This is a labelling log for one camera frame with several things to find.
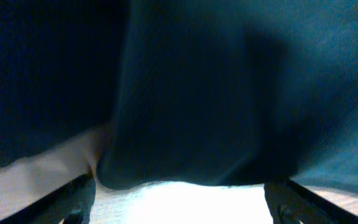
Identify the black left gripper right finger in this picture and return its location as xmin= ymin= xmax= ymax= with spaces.
xmin=264 ymin=180 xmax=358 ymax=224

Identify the black t-shirt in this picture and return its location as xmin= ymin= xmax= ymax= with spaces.
xmin=0 ymin=0 xmax=358 ymax=194

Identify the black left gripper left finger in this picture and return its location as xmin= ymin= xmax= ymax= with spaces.
xmin=0 ymin=173 xmax=96 ymax=224

